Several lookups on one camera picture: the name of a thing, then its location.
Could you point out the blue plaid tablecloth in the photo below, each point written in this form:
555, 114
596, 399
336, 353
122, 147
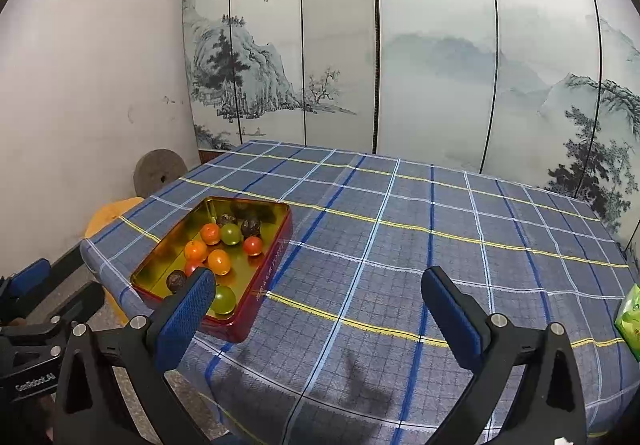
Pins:
400, 275

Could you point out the dark brown round fruit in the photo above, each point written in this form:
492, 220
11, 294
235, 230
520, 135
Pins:
250, 228
223, 220
176, 281

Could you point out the red tomato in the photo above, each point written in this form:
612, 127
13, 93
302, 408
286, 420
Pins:
253, 246
191, 268

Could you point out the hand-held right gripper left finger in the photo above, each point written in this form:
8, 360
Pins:
187, 310

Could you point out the green tissue packet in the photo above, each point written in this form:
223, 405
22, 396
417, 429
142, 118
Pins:
631, 320

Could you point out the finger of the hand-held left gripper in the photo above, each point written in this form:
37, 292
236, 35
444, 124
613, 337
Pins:
27, 277
75, 305

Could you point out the orange round stool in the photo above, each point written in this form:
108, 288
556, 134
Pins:
107, 217

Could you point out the orange tangerine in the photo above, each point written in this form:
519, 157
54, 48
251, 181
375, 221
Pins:
195, 250
219, 261
210, 233

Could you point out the red and gold tin box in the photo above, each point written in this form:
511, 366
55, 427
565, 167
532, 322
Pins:
272, 255

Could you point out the green tomato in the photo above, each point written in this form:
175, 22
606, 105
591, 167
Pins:
224, 301
231, 234

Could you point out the grey round millstone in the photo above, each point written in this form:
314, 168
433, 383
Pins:
157, 172

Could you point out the landscape painted folding screen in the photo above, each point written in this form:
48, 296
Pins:
430, 75

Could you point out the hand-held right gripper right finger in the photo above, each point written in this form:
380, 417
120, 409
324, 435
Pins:
450, 310

